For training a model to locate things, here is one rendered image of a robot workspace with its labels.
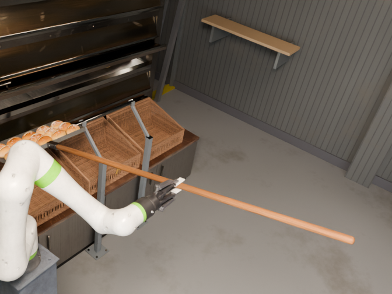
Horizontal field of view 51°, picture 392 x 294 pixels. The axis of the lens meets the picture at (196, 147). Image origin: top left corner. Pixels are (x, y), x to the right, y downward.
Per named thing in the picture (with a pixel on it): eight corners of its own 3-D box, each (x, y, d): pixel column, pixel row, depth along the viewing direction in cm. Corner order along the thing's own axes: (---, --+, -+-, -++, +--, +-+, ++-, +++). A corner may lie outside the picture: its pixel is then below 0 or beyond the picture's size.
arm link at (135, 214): (126, 242, 160) (116, 217, 157) (107, 240, 168) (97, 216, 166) (151, 224, 169) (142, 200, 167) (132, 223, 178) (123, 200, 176)
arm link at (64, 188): (49, 188, 152) (66, 164, 157) (35, 188, 159) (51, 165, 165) (114, 240, 171) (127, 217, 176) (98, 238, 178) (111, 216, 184)
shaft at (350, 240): (355, 242, 147) (356, 235, 146) (352, 247, 145) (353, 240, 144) (60, 147, 245) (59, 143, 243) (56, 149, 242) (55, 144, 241)
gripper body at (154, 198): (140, 195, 176) (154, 185, 183) (142, 211, 180) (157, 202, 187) (153, 199, 172) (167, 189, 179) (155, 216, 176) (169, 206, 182)
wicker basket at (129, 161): (47, 166, 331) (46, 138, 315) (101, 141, 371) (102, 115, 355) (88, 198, 311) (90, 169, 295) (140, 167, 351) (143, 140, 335)
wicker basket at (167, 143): (102, 140, 373) (104, 114, 357) (146, 119, 413) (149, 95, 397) (142, 166, 352) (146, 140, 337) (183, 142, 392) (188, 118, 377)
